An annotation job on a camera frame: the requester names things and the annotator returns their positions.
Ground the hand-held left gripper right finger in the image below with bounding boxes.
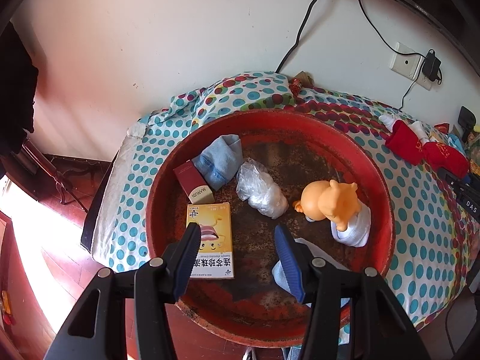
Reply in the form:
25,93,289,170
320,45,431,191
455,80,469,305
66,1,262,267
274,225,421,360

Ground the light blue sock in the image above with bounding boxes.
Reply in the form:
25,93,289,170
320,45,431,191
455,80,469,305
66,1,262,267
195,135,244,192

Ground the polka dot table cloth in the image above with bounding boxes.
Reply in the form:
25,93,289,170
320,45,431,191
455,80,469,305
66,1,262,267
92,70,480,346

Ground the small red object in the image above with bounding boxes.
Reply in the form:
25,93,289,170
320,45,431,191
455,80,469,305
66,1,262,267
0,289,16,327

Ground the red sock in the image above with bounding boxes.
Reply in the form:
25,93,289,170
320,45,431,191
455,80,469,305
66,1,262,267
385,122,426,166
420,143,469,177

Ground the round red tray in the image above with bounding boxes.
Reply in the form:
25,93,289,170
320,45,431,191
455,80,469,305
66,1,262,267
145,109,396,349

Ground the thin black charger cable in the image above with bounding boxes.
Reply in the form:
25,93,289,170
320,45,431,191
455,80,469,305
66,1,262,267
399,79,421,112

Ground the yellow medicine box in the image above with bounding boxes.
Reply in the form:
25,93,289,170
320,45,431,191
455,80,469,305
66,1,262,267
186,202,236,280

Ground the black clamp mount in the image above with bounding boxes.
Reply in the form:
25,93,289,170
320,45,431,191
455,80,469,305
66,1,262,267
458,106,477,139

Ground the black plug cable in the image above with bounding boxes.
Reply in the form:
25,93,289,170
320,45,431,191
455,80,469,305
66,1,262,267
354,0,428,59

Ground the black charger adapter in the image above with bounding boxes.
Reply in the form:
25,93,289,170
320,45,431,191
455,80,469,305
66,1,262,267
422,49,442,83

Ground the dark hanging cloth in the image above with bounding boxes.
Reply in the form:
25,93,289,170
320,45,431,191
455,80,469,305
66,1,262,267
0,22,40,154

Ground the black monitor cable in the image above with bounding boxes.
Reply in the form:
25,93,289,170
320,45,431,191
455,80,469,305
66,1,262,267
275,0,334,74

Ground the pale grey-blue sock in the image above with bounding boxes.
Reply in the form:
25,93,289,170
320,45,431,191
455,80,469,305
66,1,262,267
272,237,351,308

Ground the white blue dotted cloth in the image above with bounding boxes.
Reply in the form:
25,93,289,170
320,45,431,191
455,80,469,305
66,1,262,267
448,133,469,154

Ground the white wall socket plate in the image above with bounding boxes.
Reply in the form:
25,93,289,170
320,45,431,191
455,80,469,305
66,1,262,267
390,42,424,80
412,71,433,91

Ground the dark red box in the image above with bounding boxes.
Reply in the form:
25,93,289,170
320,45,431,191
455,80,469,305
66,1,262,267
173,160,215,204

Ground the orange toy figure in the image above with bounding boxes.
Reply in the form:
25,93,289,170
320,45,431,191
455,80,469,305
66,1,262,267
292,180,362,232

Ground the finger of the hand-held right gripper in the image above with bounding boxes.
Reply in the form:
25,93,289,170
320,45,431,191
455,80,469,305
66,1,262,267
437,167,472,188

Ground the clear plastic bag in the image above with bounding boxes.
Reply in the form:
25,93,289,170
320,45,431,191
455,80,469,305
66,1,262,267
235,159,289,219

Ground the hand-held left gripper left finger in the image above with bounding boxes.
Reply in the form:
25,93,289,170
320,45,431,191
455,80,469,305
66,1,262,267
52,222,202,360

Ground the dark wooden stand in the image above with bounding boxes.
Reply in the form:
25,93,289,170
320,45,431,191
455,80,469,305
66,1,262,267
22,139,113,214

